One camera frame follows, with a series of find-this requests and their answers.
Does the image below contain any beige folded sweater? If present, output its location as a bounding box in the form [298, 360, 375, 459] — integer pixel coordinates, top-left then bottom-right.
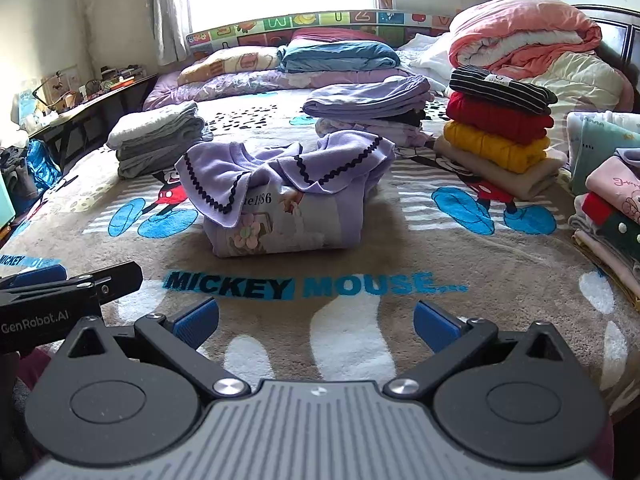
[432, 136, 568, 201]

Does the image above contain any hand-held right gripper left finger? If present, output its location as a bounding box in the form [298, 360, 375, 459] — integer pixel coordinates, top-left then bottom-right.
[64, 297, 252, 401]

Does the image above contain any white bedding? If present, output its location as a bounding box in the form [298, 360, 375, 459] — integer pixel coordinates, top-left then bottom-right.
[397, 32, 457, 96]

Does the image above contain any pink printed folded garment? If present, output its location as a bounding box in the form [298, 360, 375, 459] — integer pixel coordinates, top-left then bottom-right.
[585, 155, 640, 223]

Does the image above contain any blue plastic bag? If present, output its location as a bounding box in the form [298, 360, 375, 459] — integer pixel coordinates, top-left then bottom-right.
[25, 139, 63, 193]

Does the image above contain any colourful alphabet play mat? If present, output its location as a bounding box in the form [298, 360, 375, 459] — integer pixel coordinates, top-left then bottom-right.
[186, 9, 463, 51]

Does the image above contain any cartoon mouse printed blanket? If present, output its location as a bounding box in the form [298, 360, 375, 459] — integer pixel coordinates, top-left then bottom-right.
[0, 92, 640, 416]

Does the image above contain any pile of desk clutter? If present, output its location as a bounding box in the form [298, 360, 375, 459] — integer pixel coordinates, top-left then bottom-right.
[10, 64, 146, 133]

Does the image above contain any white curtain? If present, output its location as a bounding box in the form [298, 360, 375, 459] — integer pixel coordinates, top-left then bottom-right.
[151, 0, 193, 66]

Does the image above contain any purple sweatshirt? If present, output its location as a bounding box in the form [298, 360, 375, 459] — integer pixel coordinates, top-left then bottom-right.
[175, 130, 397, 259]

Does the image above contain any cartoon print pillow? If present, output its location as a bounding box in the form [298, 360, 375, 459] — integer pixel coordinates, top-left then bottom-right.
[177, 47, 281, 86]

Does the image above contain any blue folded quilt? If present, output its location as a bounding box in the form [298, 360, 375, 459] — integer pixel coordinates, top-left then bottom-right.
[277, 40, 402, 73]

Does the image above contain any black striped folded sweater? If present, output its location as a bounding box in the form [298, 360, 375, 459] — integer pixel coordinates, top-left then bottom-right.
[449, 65, 558, 115]

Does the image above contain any stack of grey folded clothes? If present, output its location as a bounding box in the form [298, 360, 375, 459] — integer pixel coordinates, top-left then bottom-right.
[106, 101, 213, 179]

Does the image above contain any white floral folded garment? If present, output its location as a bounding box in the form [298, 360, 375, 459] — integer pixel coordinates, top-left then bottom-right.
[315, 110, 437, 150]

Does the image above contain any red and green knit garment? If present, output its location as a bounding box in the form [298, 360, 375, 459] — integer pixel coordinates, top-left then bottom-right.
[580, 192, 640, 261]

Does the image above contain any yellow folded sweater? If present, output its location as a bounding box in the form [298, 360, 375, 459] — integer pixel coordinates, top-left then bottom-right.
[442, 121, 551, 173]

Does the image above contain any dark side desk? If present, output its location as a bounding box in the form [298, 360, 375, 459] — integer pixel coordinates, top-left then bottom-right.
[27, 72, 158, 171]

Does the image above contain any cream quilt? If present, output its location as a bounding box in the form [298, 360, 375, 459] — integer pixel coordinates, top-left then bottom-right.
[520, 52, 636, 128]

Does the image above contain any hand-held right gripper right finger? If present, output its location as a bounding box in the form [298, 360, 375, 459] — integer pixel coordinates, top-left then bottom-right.
[382, 300, 576, 401]

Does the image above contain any dark wooden headboard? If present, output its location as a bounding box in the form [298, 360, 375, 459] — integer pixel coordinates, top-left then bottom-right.
[572, 4, 640, 111]

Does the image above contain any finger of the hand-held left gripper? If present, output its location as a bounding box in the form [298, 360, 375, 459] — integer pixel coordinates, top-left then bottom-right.
[75, 261, 143, 305]
[0, 264, 68, 291]

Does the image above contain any teal box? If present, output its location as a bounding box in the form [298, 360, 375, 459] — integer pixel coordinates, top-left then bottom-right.
[0, 172, 17, 233]

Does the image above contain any lavender folded garment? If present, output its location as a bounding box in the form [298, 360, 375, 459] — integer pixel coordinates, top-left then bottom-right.
[302, 75, 433, 121]

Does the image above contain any person's maroon garment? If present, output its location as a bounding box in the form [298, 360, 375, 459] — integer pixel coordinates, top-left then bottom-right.
[17, 347, 63, 378]

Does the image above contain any magenta folded blanket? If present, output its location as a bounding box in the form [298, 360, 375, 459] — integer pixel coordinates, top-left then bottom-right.
[290, 27, 396, 46]

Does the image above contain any purple floral quilt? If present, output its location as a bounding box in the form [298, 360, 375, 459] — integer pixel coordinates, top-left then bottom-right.
[142, 67, 416, 111]

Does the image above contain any pink folded quilt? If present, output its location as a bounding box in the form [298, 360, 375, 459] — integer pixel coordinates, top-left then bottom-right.
[448, 0, 603, 78]

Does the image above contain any pile of bags and clothes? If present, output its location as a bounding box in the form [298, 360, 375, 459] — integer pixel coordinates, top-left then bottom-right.
[0, 145, 38, 203]

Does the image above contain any mint printed folded garment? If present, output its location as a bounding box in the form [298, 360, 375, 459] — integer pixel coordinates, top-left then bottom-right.
[566, 110, 640, 196]

